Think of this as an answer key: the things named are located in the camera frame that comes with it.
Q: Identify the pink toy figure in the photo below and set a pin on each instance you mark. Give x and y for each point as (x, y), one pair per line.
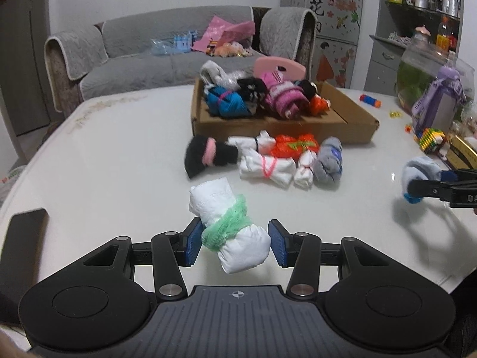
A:
(422, 31)

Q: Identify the blue orange toy block strip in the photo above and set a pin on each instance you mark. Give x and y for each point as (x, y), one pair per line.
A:
(370, 100)

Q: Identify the orange sock bundle green band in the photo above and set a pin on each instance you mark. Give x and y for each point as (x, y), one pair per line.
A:
(294, 145)

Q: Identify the clear blue plastic bag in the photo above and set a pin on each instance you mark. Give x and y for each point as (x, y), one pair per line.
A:
(162, 46)

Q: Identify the pink plastic child chair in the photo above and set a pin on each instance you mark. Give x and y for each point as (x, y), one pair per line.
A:
(279, 65)

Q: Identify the pink plastic bag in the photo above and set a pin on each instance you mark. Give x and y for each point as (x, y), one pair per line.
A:
(231, 31)

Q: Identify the white sock bundle black band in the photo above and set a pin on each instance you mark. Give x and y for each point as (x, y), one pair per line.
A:
(246, 142)

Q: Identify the yellow plastic clip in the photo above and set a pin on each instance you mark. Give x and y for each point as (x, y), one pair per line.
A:
(394, 113)

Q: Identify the white glossy desktop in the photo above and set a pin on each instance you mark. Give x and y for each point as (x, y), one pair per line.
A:
(111, 164)

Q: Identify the black sock bundle pink band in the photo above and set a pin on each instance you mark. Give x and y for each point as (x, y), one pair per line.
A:
(197, 156)

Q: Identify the grey refrigerator with flower stickers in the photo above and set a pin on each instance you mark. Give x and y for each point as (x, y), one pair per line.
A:
(335, 15)

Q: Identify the white sock bundle green scrunchie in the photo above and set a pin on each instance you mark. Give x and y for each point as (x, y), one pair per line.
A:
(231, 223)

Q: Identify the grey room door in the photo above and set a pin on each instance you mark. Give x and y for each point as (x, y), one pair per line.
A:
(18, 63)

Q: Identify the blue sock bundle pink band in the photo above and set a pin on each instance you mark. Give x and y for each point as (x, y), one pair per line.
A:
(227, 102)

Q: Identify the grey sock bundle blue print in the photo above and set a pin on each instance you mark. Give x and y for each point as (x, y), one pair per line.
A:
(328, 164)

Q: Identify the grey cabinet with shelves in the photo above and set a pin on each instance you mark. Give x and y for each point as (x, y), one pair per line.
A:
(384, 52)

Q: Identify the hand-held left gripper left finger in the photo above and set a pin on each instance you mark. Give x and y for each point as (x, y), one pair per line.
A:
(193, 246)

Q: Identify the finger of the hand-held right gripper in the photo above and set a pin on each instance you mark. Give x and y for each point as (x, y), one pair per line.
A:
(428, 188)
(454, 175)

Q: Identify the orange plush toy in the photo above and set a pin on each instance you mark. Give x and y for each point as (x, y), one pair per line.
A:
(229, 49)

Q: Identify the small orange toy piece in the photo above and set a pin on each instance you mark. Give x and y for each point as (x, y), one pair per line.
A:
(409, 128)

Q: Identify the small white sock red band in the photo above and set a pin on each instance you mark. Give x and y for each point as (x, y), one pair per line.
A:
(305, 171)

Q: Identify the orange drink bottle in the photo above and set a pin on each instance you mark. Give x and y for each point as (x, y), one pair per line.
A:
(445, 35)

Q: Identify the black sock white pattern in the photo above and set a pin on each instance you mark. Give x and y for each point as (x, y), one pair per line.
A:
(251, 89)

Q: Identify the grey covered sofa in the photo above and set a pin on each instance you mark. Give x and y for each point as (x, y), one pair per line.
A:
(149, 63)

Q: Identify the black smartphone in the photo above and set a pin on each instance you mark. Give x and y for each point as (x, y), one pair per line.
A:
(22, 246)

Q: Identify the blue toy castle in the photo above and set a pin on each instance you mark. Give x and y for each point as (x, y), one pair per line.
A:
(184, 41)

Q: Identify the pink fuzzy dotted sock pair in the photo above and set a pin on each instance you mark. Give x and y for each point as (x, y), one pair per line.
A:
(285, 99)

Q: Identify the blue white grey sock bundle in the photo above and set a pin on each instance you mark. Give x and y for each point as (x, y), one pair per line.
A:
(421, 171)

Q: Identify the large clear jar green contents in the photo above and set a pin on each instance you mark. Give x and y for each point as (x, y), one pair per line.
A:
(413, 78)

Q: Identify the black and gold box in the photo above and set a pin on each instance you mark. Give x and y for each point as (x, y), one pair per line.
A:
(462, 153)

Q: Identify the multicoloured block toy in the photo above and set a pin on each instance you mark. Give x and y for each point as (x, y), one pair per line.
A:
(432, 141)

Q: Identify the shallow cardboard box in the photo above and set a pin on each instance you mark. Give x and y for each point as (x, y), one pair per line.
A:
(283, 130)

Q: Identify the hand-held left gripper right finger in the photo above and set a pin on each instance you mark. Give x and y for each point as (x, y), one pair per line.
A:
(278, 244)

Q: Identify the white sock bundle pink band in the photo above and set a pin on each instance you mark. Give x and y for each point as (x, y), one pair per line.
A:
(261, 169)

